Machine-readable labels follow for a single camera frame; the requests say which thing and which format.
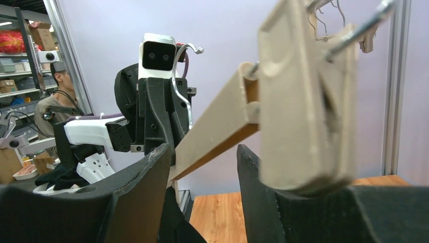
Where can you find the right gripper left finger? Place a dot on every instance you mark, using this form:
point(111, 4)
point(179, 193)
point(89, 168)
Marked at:
point(124, 207)

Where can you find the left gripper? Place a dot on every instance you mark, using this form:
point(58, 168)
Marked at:
point(161, 115)

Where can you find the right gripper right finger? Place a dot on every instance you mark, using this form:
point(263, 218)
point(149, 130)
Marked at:
point(352, 214)

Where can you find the beige clip hanger black underwear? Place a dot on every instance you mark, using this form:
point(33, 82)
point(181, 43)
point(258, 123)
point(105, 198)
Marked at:
point(300, 97)

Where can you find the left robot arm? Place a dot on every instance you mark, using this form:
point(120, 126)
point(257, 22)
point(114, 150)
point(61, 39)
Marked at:
point(81, 141)

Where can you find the seated person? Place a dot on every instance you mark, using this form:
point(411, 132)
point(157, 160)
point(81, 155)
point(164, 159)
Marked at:
point(47, 111)

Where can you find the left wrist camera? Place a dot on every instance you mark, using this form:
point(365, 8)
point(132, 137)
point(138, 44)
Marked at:
point(156, 56)

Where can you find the aluminium frame post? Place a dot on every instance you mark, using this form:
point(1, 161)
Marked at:
point(56, 16)

